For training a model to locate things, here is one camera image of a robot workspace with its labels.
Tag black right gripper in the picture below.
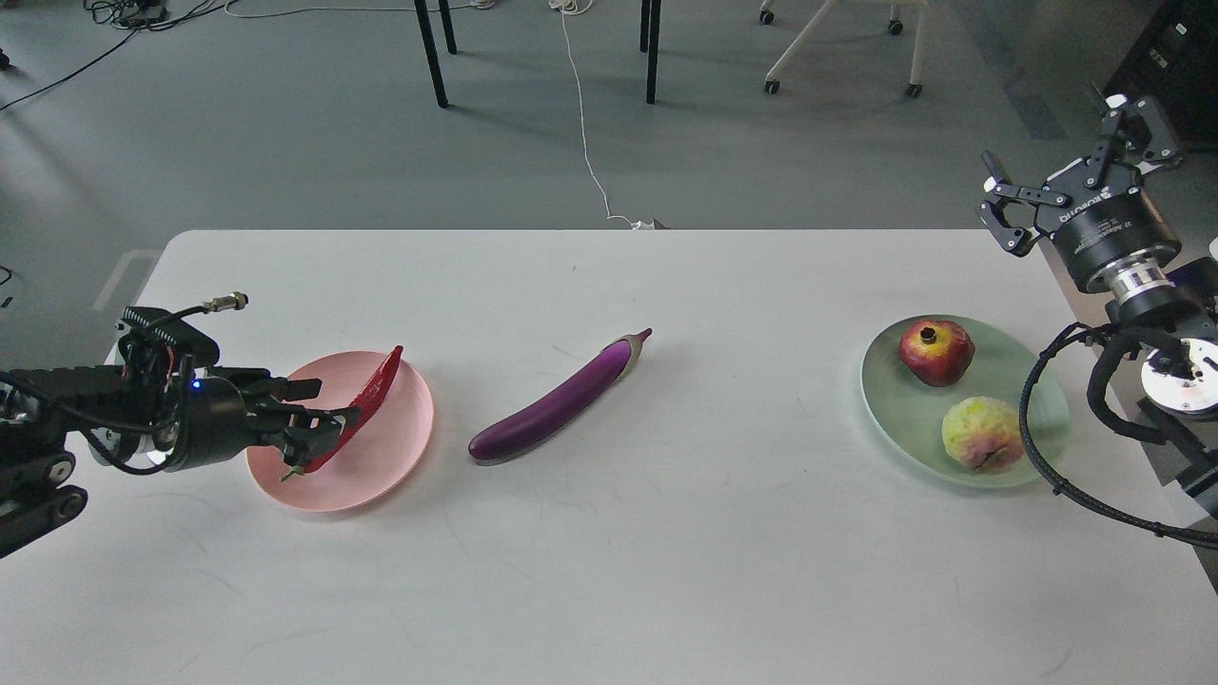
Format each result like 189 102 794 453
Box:
977 94 1184 293

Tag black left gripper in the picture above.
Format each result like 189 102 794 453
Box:
114 306 362 474

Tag red chili pepper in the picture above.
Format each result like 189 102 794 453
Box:
279 345 403 481

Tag red pomegranate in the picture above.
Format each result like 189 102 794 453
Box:
896 318 977 388

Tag yellow-green custard apple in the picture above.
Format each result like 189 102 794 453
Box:
940 396 1024 474

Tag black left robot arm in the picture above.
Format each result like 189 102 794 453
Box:
1 293 365 555

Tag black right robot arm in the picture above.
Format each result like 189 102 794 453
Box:
977 94 1217 550

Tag pink plate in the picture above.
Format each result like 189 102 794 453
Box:
246 351 435 513

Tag black equipment cabinet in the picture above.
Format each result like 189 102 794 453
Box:
1102 1 1217 150

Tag purple eggplant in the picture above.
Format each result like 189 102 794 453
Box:
468 328 653 466

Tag light green plate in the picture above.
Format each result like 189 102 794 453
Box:
860 316 1041 489

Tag white rolling chair base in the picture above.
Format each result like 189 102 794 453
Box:
764 1 933 100

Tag black table leg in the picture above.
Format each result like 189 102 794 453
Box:
639 0 663 105
413 0 457 108

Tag black floor cables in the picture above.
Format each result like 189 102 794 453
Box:
0 0 229 110

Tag white floor cable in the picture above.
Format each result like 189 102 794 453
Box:
547 0 657 232

